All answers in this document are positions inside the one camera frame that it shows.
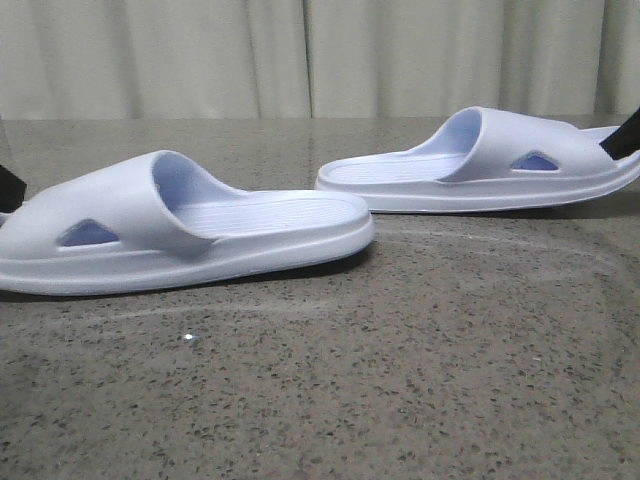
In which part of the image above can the black gripper finger at image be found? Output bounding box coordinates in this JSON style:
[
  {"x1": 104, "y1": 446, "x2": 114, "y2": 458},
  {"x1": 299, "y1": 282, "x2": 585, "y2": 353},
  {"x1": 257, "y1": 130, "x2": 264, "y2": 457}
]
[{"x1": 0, "y1": 165, "x2": 27, "y2": 214}]

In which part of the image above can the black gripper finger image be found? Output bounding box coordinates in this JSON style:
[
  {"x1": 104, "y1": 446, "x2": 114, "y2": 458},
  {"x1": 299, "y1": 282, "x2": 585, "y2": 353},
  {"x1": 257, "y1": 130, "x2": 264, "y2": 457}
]
[{"x1": 601, "y1": 108, "x2": 640, "y2": 160}]

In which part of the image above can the blue slipper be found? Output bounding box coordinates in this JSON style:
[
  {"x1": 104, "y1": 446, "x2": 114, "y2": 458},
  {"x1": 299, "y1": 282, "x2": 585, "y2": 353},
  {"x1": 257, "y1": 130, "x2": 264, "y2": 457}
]
[
  {"x1": 316, "y1": 107, "x2": 639, "y2": 213},
  {"x1": 1, "y1": 151, "x2": 374, "y2": 296}
]

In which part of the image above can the beige curtain backdrop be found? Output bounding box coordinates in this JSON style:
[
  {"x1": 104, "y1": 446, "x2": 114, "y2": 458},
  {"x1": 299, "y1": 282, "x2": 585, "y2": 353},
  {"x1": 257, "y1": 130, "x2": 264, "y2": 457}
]
[{"x1": 1, "y1": 1, "x2": 639, "y2": 119}]

